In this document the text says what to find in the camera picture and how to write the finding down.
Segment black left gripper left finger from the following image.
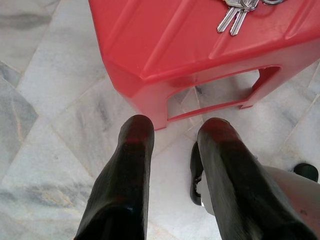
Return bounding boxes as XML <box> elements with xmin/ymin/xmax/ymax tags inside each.
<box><xmin>74</xmin><ymin>114</ymin><xmax>155</xmax><ymax>240</ymax></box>

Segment black robot right foot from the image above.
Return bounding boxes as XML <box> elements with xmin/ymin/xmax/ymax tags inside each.
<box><xmin>292</xmin><ymin>162</ymin><xmax>320</xmax><ymax>182</ymax></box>

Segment silver key bunch with ring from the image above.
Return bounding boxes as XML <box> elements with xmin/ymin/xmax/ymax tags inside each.
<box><xmin>216</xmin><ymin>0</ymin><xmax>291</xmax><ymax>36</ymax></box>

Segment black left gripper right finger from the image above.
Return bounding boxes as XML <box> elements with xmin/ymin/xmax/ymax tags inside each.
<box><xmin>196</xmin><ymin>117</ymin><xmax>318</xmax><ymax>240</ymax></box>

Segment red plastic stool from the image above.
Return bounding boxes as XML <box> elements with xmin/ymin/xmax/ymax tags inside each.
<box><xmin>87</xmin><ymin>0</ymin><xmax>320</xmax><ymax>131</ymax></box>

